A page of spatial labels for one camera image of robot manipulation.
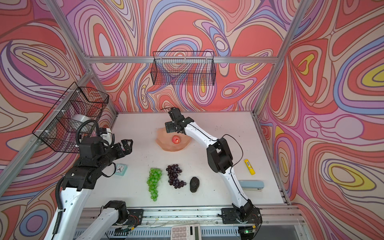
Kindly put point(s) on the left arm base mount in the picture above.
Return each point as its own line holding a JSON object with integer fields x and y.
{"x": 132, "y": 218}

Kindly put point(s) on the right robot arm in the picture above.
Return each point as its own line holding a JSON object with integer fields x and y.
{"x": 219, "y": 155}

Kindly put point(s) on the white calculator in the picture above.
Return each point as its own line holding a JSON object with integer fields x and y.
{"x": 186, "y": 232}

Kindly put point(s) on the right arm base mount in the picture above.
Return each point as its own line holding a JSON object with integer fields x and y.
{"x": 234, "y": 216}

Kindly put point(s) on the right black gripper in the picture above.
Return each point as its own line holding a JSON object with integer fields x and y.
{"x": 170, "y": 124}

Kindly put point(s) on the silver tape roll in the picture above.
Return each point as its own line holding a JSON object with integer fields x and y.
{"x": 78, "y": 118}

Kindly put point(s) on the dark fake avocado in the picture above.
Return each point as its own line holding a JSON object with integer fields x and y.
{"x": 194, "y": 184}

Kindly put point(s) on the yellow marker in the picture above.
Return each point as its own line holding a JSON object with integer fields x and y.
{"x": 249, "y": 166}

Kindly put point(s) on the black wire basket back wall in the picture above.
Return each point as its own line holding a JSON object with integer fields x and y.
{"x": 183, "y": 68}

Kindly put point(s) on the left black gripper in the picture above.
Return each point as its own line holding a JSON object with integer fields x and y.
{"x": 127, "y": 149}

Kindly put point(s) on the black wire basket wall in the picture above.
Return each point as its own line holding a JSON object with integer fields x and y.
{"x": 77, "y": 105}
{"x": 183, "y": 68}

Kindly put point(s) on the purple fake grape bunch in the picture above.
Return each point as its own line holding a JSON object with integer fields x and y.
{"x": 173, "y": 172}

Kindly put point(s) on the green fake grape bunch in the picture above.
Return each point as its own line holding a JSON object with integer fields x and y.
{"x": 153, "y": 182}

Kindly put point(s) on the black wire basket left wall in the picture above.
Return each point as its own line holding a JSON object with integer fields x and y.
{"x": 77, "y": 105}

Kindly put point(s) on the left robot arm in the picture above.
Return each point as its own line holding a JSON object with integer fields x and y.
{"x": 75, "y": 187}

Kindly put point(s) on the small teal clock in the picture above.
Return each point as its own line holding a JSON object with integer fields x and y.
{"x": 121, "y": 169}

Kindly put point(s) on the red fake apple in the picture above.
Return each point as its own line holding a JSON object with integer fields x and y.
{"x": 176, "y": 140}

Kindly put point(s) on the peach scalloped fruit bowl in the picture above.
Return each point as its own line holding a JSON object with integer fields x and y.
{"x": 172, "y": 142}

